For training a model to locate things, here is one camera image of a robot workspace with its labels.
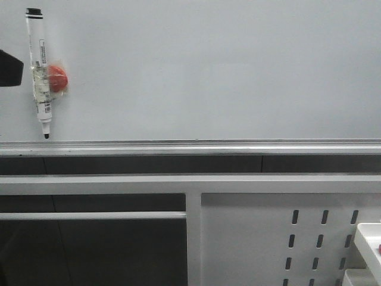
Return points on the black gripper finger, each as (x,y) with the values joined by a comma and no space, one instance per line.
(11,70)

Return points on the white whiteboard marker black cap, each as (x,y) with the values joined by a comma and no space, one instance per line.
(39,68)

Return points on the red round magnet taped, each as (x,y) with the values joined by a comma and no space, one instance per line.
(58,79)

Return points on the white metal pegboard stand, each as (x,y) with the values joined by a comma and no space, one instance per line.
(184,229)

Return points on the white plastic marker tray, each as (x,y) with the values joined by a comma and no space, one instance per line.
(367,241)

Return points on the lower white plastic tray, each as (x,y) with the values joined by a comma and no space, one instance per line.
(357,277)

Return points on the white whiteboard with aluminium frame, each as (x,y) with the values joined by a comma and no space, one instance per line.
(270,77)

